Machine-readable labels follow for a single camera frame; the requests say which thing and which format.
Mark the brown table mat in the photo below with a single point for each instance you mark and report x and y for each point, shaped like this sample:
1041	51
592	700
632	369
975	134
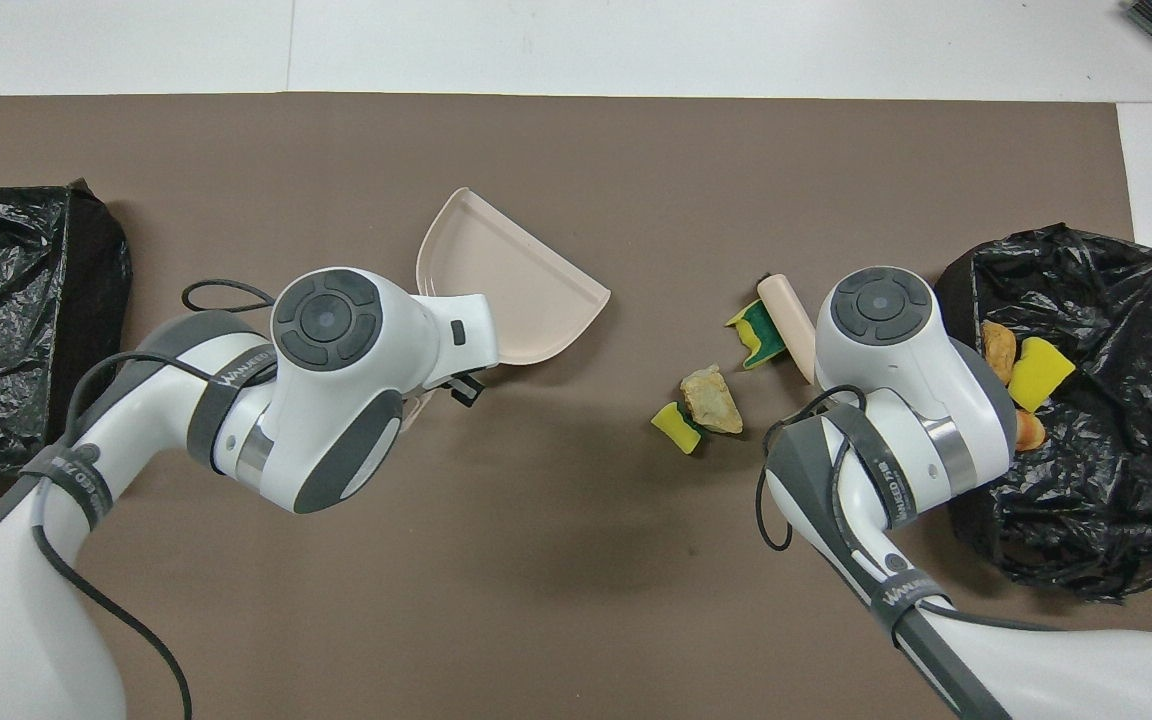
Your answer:
536	550

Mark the plain yellow sponge piece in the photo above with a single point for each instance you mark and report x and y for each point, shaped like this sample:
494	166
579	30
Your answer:
1041	372

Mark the brown oval toy bread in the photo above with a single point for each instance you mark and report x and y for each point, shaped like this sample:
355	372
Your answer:
998	350

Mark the beige hand brush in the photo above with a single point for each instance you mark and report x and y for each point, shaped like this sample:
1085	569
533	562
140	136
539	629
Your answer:
788	320

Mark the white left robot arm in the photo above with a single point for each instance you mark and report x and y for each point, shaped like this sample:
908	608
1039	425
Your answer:
336	350

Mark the open bin with black bag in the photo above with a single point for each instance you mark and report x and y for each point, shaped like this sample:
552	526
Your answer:
1116	480

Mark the pale beige chunk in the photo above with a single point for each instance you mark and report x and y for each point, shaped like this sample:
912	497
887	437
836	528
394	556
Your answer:
712	400

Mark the beige plastic dustpan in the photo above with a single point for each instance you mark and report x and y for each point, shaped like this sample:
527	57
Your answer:
506	280

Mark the small yellow green sponge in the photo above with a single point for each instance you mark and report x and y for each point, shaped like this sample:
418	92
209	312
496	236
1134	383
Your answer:
674	428

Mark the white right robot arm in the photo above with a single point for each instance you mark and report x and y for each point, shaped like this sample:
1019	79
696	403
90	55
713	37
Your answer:
896	340

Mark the notched green yellow sponge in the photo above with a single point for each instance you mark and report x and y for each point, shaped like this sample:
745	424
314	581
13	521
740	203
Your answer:
761	340

